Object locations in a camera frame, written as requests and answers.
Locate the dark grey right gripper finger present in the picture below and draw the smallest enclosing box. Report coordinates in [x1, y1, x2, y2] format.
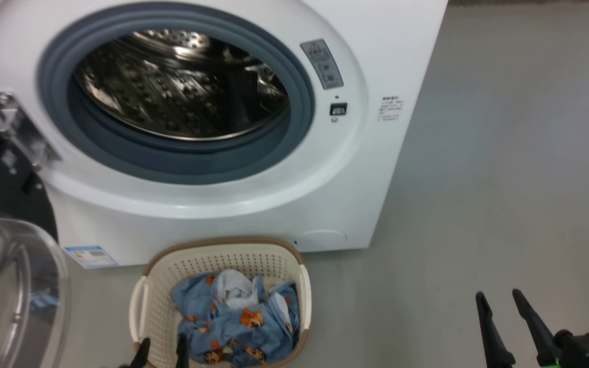
[512, 289, 563, 368]
[475, 291, 516, 368]

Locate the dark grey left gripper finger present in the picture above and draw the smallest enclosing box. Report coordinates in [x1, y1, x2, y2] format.
[130, 337, 151, 368]
[176, 333, 190, 368]

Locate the blue fox print garment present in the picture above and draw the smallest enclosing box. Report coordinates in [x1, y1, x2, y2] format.
[172, 272, 301, 367]

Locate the cream garment with black scribbles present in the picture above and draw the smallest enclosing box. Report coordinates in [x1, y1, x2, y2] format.
[214, 269, 259, 310]

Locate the black glass washing machine door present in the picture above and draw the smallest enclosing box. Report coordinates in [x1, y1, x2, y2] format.
[0, 110, 71, 368]

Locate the cream perforated laundry basket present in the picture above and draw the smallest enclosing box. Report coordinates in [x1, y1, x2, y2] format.
[129, 238, 312, 368]

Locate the grey rubber door gasket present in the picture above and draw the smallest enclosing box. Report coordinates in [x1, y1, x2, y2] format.
[36, 3, 315, 186]

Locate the metal door hinge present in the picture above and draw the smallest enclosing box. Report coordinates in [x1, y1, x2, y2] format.
[0, 92, 62, 169]

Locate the white washing machine body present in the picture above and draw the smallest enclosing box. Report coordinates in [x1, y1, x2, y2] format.
[0, 0, 448, 269]

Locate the blue energy label sticker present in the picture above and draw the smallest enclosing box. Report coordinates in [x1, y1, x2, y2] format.
[64, 246, 119, 269]

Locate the round white filter cover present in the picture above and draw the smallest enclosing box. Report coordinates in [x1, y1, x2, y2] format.
[297, 229, 348, 251]

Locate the small printed text label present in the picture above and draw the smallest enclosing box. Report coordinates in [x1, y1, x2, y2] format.
[379, 96, 405, 122]

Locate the perforated steel drum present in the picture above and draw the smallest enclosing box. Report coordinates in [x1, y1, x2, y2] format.
[74, 29, 290, 141]

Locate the grey warning sticker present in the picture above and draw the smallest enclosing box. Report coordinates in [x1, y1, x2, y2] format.
[300, 39, 345, 90]

